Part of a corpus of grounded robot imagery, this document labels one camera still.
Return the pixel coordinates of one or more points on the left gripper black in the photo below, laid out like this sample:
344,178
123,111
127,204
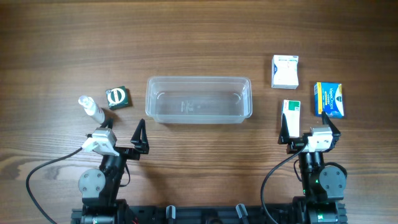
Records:
141,144

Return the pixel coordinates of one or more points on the white green medicine box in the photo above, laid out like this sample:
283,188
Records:
291,110

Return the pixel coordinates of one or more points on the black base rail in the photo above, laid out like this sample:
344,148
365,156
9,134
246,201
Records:
281,213

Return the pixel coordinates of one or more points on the small green square box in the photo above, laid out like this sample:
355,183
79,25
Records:
117,97

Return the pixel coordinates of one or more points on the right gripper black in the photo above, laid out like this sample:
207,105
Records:
295,143

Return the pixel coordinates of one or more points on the clear plastic container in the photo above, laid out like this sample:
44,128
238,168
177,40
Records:
199,99

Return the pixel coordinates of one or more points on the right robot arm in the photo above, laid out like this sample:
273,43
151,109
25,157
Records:
323,182

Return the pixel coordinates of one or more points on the blue VapoDrops lozenge box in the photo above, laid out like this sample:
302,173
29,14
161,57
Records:
329,98

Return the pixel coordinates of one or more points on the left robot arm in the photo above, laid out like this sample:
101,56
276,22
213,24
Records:
99,187

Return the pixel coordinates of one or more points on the white spray bottle clear cap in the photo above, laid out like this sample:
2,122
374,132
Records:
92,109

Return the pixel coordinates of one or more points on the white plaster box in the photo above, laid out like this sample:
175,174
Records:
285,72

